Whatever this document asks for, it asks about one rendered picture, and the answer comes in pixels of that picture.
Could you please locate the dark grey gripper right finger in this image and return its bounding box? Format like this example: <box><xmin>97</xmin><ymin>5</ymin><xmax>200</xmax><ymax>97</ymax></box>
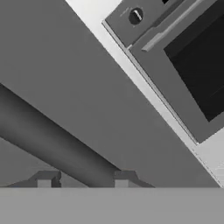
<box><xmin>113</xmin><ymin>170</ymin><xmax>156</xmax><ymax>188</ymax></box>

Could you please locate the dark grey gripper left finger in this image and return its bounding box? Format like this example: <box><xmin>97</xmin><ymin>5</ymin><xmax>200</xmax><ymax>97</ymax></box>
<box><xmin>5</xmin><ymin>170</ymin><xmax>62</xmax><ymax>188</ymax></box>

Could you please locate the grey fridge door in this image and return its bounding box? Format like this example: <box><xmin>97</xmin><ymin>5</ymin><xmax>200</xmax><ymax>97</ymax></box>
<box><xmin>0</xmin><ymin>0</ymin><xmax>221</xmax><ymax>188</ymax></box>

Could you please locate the grey oven door with window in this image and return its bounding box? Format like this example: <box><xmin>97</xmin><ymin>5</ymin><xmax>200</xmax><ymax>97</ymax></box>
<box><xmin>129</xmin><ymin>0</ymin><xmax>224</xmax><ymax>144</ymax></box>

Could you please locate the grey oven control panel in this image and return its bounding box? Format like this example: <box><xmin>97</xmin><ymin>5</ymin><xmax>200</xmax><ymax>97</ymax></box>
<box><xmin>103</xmin><ymin>0</ymin><xmax>187</xmax><ymax>48</ymax></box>

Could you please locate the black oven knob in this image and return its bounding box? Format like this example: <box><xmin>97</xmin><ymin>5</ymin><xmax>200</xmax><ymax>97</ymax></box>
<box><xmin>128</xmin><ymin>7</ymin><xmax>144</xmax><ymax>25</ymax></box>

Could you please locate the white cabinet panel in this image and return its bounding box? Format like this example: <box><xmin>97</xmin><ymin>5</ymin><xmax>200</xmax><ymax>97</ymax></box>
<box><xmin>65</xmin><ymin>0</ymin><xmax>224</xmax><ymax>188</ymax></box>

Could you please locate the dark grey fridge door handle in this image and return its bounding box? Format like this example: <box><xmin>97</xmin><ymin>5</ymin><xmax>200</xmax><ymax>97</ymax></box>
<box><xmin>0</xmin><ymin>83</ymin><xmax>122</xmax><ymax>188</ymax></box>

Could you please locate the grey oven door handle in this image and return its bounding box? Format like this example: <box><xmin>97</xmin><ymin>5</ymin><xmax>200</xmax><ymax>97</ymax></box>
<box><xmin>141</xmin><ymin>0</ymin><xmax>206</xmax><ymax>53</ymax></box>

